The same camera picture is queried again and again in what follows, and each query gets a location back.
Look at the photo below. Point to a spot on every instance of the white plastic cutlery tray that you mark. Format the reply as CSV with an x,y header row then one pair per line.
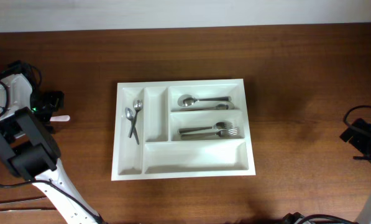
x,y
161,153

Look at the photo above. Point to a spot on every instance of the small steel teaspoon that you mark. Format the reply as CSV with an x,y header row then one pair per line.
x,y
138,105
130,116

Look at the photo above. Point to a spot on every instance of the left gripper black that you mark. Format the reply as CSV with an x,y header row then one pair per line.
x,y
56,99

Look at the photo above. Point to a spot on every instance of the pink plastic knife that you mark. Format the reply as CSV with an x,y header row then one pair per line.
x,y
61,118

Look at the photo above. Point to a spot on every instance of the steel fork top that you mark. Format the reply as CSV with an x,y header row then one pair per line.
x,y
224,133

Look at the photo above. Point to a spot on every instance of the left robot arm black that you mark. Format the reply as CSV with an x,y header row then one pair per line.
x,y
27,147

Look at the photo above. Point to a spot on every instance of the large steel spoon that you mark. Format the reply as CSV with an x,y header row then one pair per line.
x,y
189,100
225,105

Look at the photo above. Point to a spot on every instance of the steel fork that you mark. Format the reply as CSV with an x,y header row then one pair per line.
x,y
224,133
217,126

